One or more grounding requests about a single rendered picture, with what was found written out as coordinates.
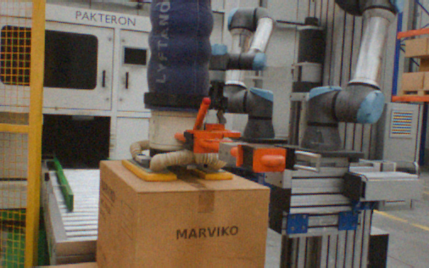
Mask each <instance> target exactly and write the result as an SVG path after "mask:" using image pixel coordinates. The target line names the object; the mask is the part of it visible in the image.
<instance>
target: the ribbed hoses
mask: <svg viewBox="0 0 429 268"><path fill-rule="evenodd" d="M150 147H151V146H150V141H149V140H145V141H144V140H142V141H139V142H134V143H133V144H132V145H131V146H130V151H131V157H132V158H133V159H136V156H137V155H138V154H142V151H143V150H149V148H150ZM190 163H193V164H198V163H199V164H205V165H208V169H209V170H212V171H220V169H221V168H222V167H224V165H225V164H226V162H224V161H221V160H219V154H209V153H194V150H193V151H190V150H183V151H175V152H174V151H173V152H172V153H171V152H169V153H167V154H166V153H164V154H156V155H154V156H153V157H152V159H151V162H150V170H151V171H156V172H160V171H164V168H165V167H166V166H167V167H168V166H171V165H172V166H173V165H183V164H184V165H185V164H190Z"/></svg>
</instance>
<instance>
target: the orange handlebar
mask: <svg viewBox="0 0 429 268"><path fill-rule="evenodd" d="M212 132H222V134H224V137H233V138H239V137H241V132H240V131H232V130H227V129H223V128H218V127H214V128H213V130H212ZM183 135H184V134H181V133H178V132H177V133H176V134H175V135H174V138H175V139H176V140H180V141H183V142H185V137H183ZM220 142H232V141H228V140H224V139H218V138H216V139H200V140H199V141H198V145H199V146H201V147H204V150H207V151H210V152H219V146H220ZM230 153H231V155H232V156H234V157H236V156H237V148H236V147H234V148H232V149H231V151H230ZM261 164H262V165H265V166H280V165H283V164H284V158H283V156H281V155H265V156H263V157H262V158H261Z"/></svg>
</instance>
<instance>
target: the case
mask: <svg viewBox="0 0 429 268"><path fill-rule="evenodd" d="M175 174H176V180H175V181H144V180H143V179H142V178H140V176H138V175H137V174H136V173H133V172H131V171H130V170H128V169H127V168H125V167H124V166H123V165H122V164H121V160H101V161H100V174H99V195H98V217H97V258H96V261H97V265H98V267H99V268H265V253H266V240H267V227H268V214H269V201H270V188H269V187H266V186H263V185H260V184H258V183H256V182H253V181H250V180H248V179H246V178H243V177H240V176H237V175H234V174H233V178H232V179H231V180H204V179H202V178H200V177H198V176H196V175H194V174H193V173H188V172H186V171H184V170H182V169H181V173H175Z"/></svg>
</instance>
